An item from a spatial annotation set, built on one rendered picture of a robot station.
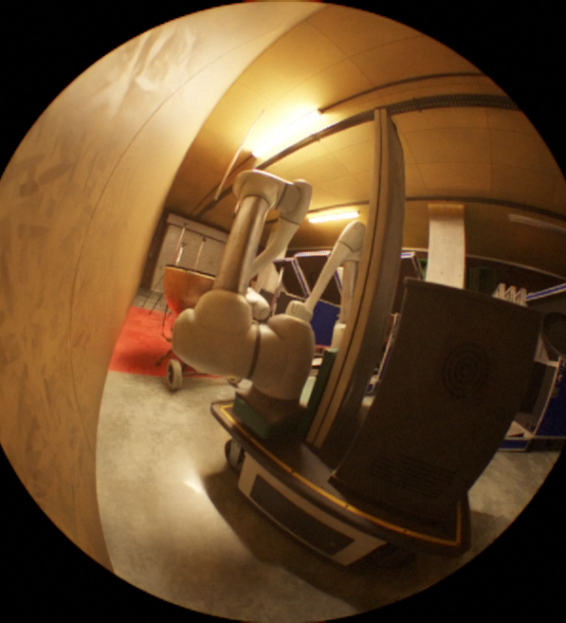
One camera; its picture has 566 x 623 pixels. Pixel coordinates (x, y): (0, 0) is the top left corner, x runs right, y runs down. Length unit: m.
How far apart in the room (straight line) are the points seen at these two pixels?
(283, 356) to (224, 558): 0.67
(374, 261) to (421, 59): 2.38
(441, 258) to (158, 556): 3.97
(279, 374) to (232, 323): 0.17
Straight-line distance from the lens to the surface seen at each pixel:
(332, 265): 1.01
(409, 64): 2.62
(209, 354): 0.45
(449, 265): 3.53
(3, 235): 0.30
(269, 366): 0.48
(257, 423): 0.55
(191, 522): 0.78
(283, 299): 3.77
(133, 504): 0.81
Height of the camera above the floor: 0.72
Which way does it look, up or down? 2 degrees down
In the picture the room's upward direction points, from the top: 15 degrees clockwise
